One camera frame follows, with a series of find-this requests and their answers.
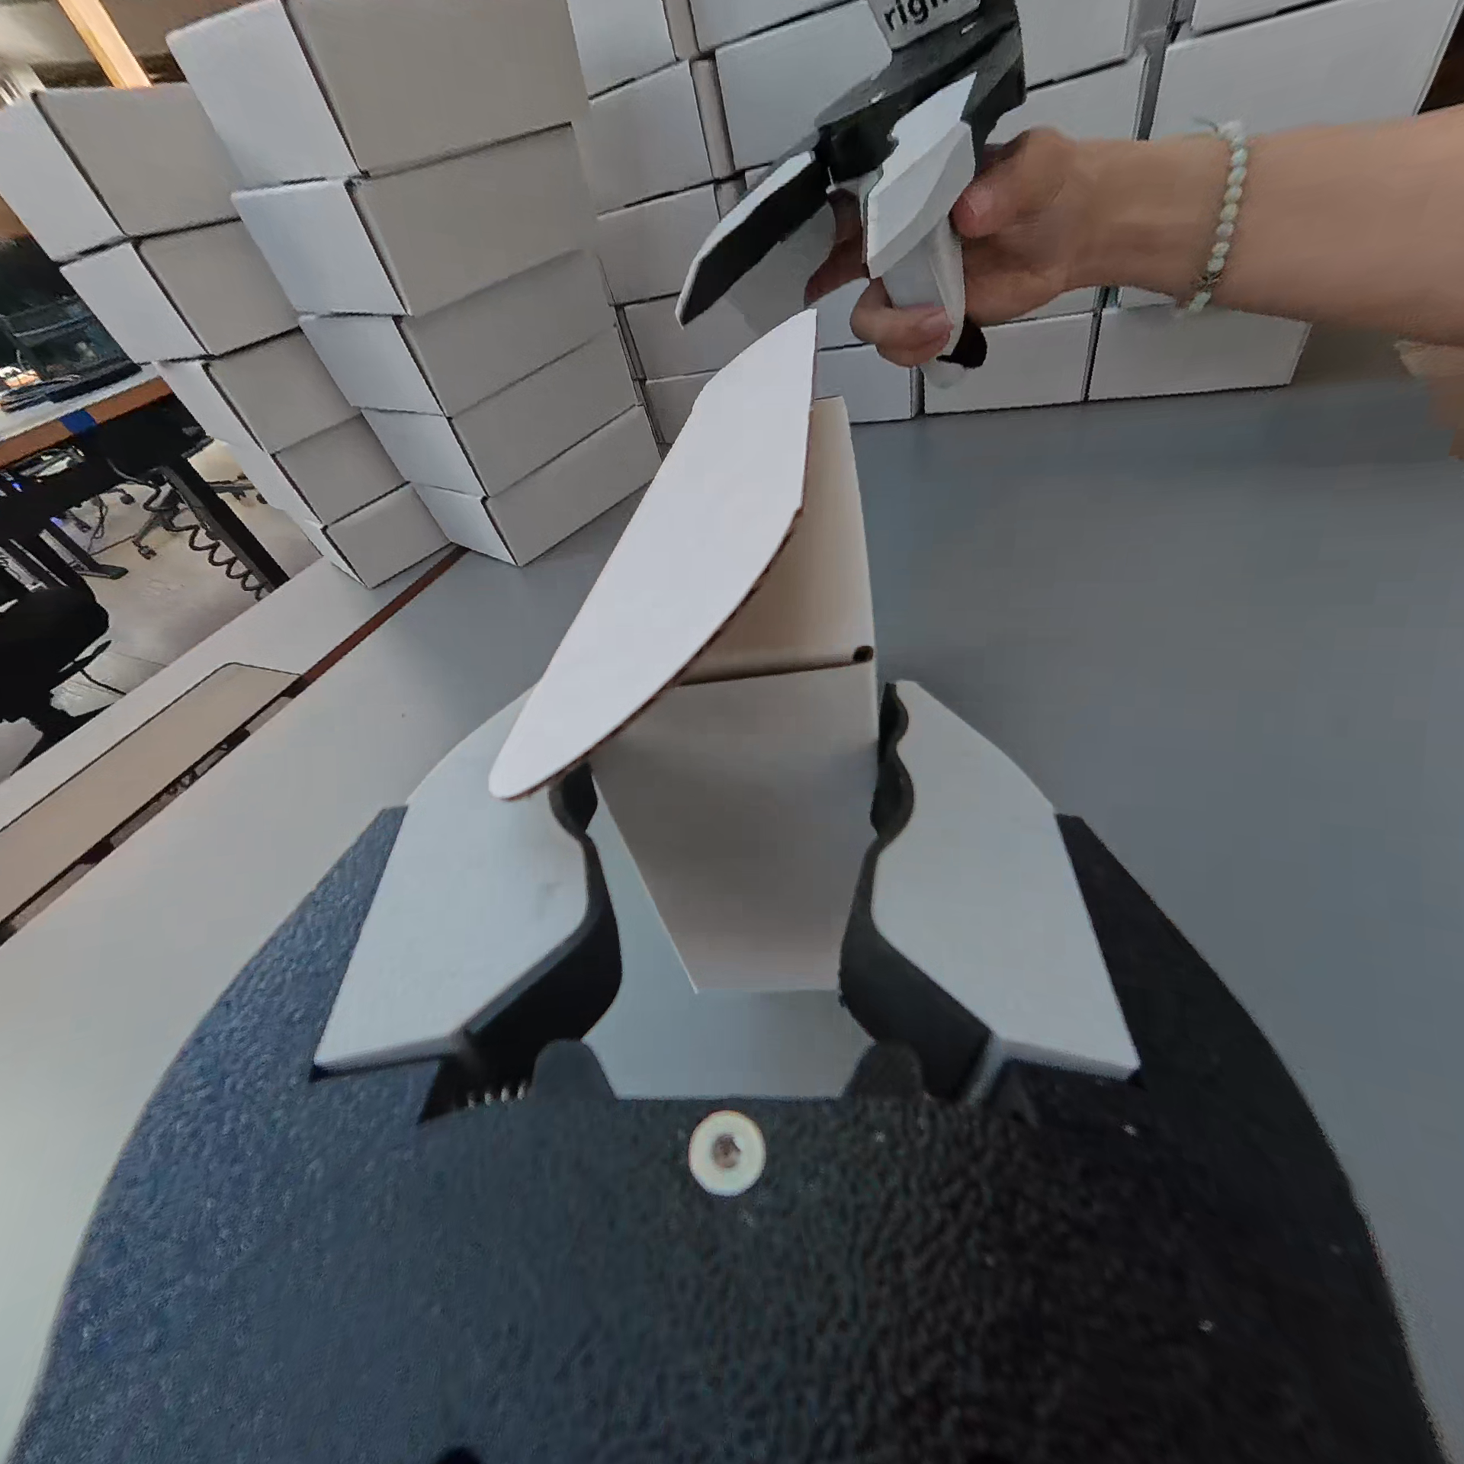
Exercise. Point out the black office chair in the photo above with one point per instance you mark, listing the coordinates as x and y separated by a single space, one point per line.
46 639

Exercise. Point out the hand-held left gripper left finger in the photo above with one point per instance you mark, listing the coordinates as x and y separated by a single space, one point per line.
457 915

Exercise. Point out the white cardboard box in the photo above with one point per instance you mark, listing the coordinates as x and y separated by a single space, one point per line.
742 801

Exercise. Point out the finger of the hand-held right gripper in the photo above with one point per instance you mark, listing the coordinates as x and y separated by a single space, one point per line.
763 202
916 193

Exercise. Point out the stack of white boxes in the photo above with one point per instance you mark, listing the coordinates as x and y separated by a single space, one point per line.
457 229

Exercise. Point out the person's right hand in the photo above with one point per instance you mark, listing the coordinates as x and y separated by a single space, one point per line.
1036 229

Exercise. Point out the person's right forearm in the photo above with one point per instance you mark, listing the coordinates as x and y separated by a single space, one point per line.
1326 216

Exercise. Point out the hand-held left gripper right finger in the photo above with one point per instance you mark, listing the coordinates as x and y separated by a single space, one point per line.
996 915

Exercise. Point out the wooden desk with black legs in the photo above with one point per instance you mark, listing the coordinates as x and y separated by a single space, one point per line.
113 402

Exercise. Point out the wooden beam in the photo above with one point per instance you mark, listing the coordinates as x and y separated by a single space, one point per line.
104 40

